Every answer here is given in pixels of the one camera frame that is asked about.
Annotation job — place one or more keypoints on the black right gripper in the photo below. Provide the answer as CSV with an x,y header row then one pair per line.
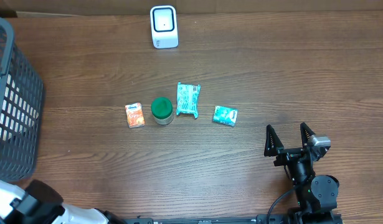
x,y
274,148

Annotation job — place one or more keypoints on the small teal tissue pack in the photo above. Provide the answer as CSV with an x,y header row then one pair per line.
x,y
225,115

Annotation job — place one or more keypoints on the teal white snack packet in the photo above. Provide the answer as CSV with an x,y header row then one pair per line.
x,y
187,99

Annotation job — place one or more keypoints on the green lid clear jar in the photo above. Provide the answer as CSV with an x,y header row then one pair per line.
x,y
162,110

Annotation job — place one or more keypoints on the small orange box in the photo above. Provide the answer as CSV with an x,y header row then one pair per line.
x,y
134,115

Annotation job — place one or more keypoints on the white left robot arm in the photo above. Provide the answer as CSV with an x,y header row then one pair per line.
x,y
41,204

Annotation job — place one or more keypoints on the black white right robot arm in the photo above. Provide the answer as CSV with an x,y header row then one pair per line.
x,y
316,194

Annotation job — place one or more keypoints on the white barcode scanner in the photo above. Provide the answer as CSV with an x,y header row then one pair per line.
x,y
164,32

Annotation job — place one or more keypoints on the black plastic mesh basket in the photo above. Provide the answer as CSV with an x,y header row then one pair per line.
x,y
22,96

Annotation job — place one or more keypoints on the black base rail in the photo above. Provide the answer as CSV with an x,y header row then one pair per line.
x,y
259,219

